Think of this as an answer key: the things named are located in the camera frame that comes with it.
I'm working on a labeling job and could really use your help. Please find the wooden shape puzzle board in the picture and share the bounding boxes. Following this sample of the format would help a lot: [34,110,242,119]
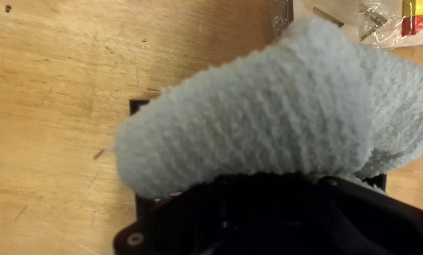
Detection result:
[308,0,423,48]

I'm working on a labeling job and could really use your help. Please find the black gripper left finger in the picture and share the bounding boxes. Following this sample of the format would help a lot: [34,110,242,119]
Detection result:
[112,173,288,255]

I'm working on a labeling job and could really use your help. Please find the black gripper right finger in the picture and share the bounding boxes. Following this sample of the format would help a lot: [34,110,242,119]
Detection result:
[286,174,423,255]

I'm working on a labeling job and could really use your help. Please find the black perforated box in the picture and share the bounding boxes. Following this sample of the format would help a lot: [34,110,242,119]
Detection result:
[127,0,389,221]

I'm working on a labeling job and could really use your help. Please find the white terry towel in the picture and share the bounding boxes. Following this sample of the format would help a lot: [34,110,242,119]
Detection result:
[113,17,423,200]

